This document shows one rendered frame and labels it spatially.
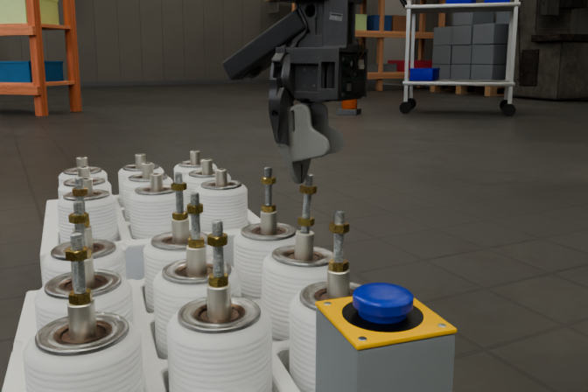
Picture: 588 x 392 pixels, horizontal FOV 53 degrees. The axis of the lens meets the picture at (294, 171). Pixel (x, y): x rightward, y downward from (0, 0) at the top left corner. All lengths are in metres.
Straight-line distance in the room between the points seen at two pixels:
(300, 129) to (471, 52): 7.85
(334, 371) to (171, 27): 11.21
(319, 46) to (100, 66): 10.65
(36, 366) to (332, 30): 0.41
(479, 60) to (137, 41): 6.13
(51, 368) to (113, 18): 10.87
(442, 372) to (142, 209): 0.73
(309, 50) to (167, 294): 0.29
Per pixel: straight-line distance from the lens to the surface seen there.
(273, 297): 0.68
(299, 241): 0.69
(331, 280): 0.58
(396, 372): 0.39
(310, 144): 0.64
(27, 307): 0.82
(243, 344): 0.53
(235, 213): 1.07
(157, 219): 1.04
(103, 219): 1.04
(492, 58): 8.17
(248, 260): 0.77
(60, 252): 0.77
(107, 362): 0.52
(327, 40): 0.62
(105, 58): 11.26
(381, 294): 0.40
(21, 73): 5.63
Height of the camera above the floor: 0.48
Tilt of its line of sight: 11 degrees down
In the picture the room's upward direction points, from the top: straight up
